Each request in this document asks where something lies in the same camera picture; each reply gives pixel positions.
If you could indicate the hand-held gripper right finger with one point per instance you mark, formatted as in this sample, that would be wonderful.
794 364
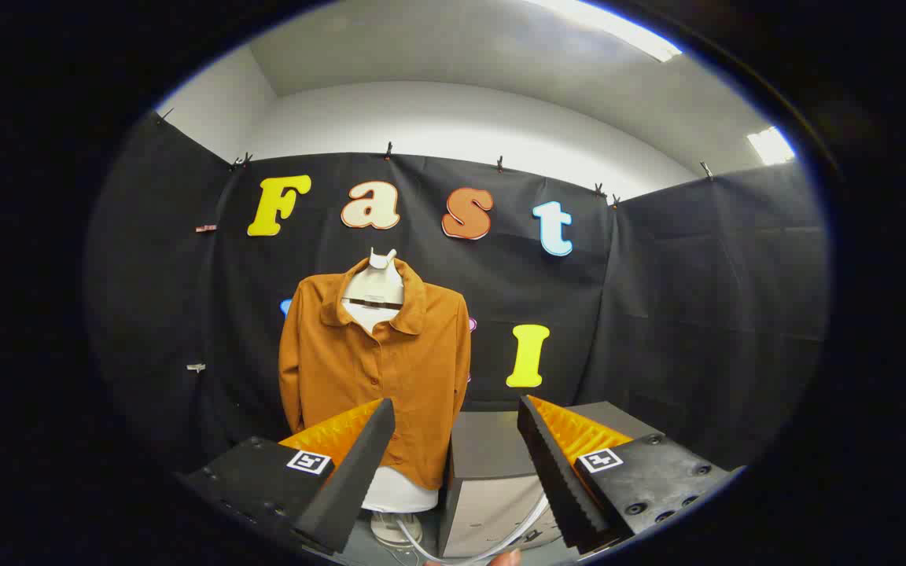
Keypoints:
559 487

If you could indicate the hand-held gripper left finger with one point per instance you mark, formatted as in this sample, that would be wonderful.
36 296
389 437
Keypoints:
343 487

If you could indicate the brown button-up shirt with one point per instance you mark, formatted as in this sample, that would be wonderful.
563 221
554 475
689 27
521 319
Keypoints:
414 369

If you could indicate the white mannequin stand base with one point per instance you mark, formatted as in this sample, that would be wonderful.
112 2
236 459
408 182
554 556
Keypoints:
387 528

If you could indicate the grey cabinet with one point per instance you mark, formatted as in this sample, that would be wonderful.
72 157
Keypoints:
484 472

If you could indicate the white mannequin torso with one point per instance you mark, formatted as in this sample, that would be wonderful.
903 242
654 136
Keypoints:
373 292

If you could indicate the black backdrop cloth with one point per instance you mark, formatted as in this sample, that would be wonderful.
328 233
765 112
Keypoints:
697 314

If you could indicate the row of black cloth clips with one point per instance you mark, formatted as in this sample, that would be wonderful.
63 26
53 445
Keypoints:
388 150

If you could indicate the small ceiling light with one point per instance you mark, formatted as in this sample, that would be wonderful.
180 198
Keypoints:
771 145

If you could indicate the long ceiling light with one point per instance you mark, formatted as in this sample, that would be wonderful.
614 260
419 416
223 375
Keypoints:
618 27

